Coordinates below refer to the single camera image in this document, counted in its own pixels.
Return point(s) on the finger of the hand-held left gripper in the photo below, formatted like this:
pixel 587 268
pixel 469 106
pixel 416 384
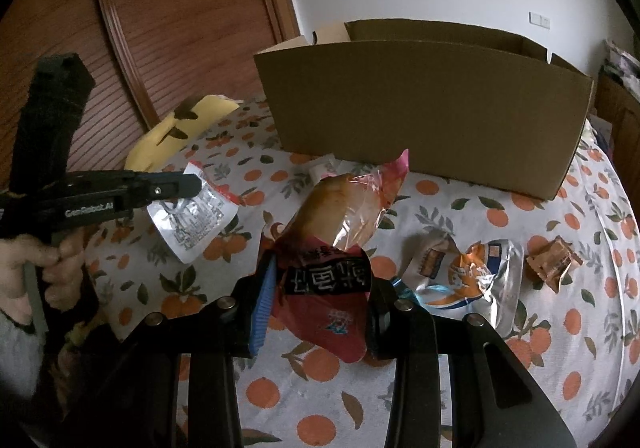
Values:
pixel 170 185

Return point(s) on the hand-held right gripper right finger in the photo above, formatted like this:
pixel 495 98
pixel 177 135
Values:
pixel 380 323

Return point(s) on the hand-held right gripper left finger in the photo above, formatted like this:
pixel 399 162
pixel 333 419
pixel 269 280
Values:
pixel 265 308

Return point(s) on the small silver snack packet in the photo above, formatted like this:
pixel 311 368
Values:
pixel 195 228

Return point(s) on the red bread packet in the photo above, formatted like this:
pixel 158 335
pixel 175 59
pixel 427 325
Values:
pixel 330 213

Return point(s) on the brown cardboard box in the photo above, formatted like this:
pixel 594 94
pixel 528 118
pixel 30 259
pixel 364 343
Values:
pixel 425 112

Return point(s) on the person's left hand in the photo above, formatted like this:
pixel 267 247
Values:
pixel 55 258

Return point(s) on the yellow plush toy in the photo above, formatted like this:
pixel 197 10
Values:
pixel 200 115

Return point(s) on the orange and silver snack packet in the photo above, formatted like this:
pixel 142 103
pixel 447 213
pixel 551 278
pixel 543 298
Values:
pixel 465 278

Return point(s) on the orange print bed sheet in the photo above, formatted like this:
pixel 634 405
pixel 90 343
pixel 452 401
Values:
pixel 450 218

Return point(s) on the small white packet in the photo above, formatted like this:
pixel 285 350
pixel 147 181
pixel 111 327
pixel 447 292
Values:
pixel 320 171

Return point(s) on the small brown snack packet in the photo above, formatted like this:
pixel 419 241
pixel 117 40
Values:
pixel 550 263

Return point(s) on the wooden wardrobe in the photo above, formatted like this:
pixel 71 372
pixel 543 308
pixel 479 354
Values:
pixel 190 2

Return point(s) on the low wooden cabinet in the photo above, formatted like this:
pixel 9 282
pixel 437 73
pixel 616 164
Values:
pixel 622 112

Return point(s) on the stack of white boxes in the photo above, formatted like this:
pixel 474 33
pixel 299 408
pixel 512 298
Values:
pixel 621 62

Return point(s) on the white wall switch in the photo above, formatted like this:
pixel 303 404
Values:
pixel 540 19

